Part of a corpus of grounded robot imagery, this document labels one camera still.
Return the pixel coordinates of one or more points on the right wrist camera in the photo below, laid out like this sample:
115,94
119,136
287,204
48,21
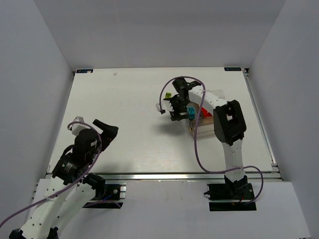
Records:
165,105

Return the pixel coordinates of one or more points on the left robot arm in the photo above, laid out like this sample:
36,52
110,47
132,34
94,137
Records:
72,186

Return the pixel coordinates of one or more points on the aluminium table frame rail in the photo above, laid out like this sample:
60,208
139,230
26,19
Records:
274,175

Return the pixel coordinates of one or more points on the red arched lego brick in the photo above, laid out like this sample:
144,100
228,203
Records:
205,113

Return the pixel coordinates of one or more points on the long teal lego brick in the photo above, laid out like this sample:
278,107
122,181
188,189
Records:
191,113

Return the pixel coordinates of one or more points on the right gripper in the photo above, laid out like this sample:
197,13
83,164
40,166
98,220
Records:
178,108

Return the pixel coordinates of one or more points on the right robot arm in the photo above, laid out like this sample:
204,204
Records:
228,124

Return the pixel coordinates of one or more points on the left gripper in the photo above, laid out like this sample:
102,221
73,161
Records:
105,137

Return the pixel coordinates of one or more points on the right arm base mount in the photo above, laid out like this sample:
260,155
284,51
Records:
220,200

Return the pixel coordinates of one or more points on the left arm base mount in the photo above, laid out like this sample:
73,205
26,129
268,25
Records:
108,194

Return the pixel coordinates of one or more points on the clear plastic base box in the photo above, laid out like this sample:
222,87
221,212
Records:
203,130

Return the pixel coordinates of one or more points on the lime sloped lego brick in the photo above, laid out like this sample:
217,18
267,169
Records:
167,95

